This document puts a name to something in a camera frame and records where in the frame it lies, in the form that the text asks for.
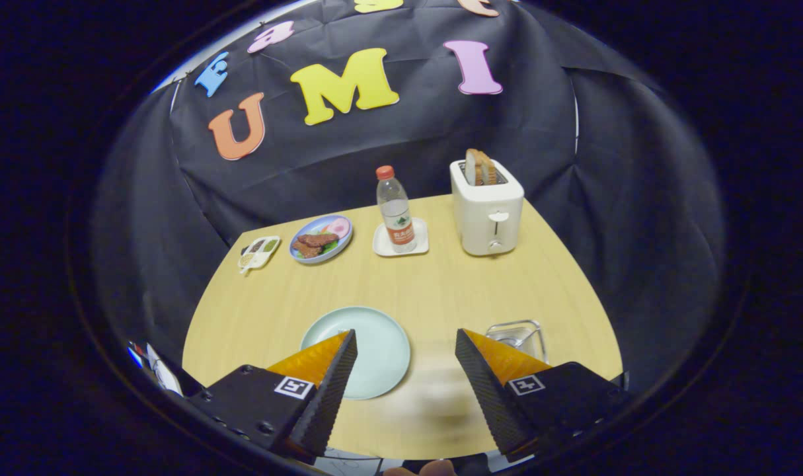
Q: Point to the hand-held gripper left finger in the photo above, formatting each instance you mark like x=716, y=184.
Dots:
x=325, y=396

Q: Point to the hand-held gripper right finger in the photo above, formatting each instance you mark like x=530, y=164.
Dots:
x=486, y=396

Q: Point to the clear glass tray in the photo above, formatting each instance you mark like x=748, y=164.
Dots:
x=517, y=334

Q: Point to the pale green plate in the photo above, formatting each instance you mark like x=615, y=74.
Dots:
x=381, y=350

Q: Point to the brown meat pieces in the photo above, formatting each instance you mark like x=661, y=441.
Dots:
x=314, y=242

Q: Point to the white divided sauce dish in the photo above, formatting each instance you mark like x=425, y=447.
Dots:
x=259, y=253

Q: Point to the white square coaster dish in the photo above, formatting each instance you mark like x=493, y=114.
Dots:
x=382, y=246

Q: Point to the stack of papers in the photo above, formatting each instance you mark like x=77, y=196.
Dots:
x=160, y=373

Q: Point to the blue plate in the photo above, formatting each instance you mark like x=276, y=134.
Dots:
x=338, y=228

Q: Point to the white toaster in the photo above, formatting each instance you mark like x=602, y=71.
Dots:
x=484, y=221

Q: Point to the clear water bottle red cap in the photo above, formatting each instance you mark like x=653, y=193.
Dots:
x=396, y=215

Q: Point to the black backdrop cloth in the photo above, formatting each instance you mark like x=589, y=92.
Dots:
x=375, y=152

